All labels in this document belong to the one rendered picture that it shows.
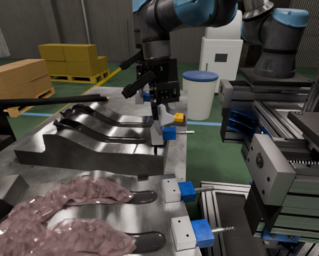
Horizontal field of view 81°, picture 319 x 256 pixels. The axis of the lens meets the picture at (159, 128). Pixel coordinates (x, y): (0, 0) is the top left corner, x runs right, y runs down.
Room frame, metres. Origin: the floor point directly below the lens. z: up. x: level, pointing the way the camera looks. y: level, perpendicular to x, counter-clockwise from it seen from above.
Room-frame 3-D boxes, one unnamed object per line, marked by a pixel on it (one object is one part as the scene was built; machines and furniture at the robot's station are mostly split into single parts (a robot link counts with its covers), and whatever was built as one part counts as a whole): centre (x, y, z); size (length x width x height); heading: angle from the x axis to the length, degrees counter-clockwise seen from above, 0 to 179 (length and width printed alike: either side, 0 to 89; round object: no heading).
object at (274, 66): (0.79, -0.47, 1.09); 0.15 x 0.15 x 0.10
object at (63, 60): (4.73, 2.00, 0.39); 1.30 x 0.93 x 0.78; 84
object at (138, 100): (0.80, 0.04, 0.93); 0.13 x 0.05 x 0.05; 82
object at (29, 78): (3.03, 2.43, 0.32); 1.15 x 0.78 x 0.64; 172
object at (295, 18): (0.80, -0.47, 1.20); 0.13 x 0.12 x 0.14; 13
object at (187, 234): (0.23, -0.09, 0.85); 0.13 x 0.05 x 0.05; 99
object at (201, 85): (2.58, -0.56, 0.30); 0.49 x 0.49 x 0.60
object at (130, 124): (0.58, 0.20, 0.92); 0.35 x 0.16 x 0.09; 82
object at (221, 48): (3.70, -1.11, 0.70); 0.71 x 0.63 x 1.40; 171
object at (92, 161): (0.59, 0.22, 0.87); 0.50 x 0.26 x 0.14; 82
